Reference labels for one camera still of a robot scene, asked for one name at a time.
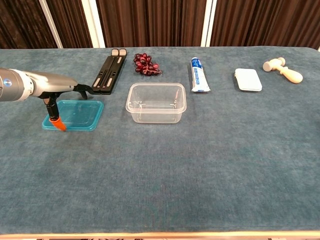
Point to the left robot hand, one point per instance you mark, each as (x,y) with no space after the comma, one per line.
(55,83)

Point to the teal plastic lid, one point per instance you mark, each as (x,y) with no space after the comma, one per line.
(80,115)

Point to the clear plastic container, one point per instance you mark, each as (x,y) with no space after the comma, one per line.
(156,105)

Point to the black folding laptop stand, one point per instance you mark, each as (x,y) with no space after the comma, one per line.
(108,73)

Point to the red grape bunch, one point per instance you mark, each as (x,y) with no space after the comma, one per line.
(143,63)

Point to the dark brown curtain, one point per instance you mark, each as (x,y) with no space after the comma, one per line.
(155,22)

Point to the blue table cloth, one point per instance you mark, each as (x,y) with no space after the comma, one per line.
(160,162)

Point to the white blue toothpaste tube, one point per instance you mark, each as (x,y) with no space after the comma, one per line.
(198,77)

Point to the wooden toy mallet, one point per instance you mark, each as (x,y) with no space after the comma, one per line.
(290,74)

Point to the thin grey frame post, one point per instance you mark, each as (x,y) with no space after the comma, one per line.
(51,25)

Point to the white frame post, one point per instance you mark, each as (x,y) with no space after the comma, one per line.
(208,25)
(93,25)

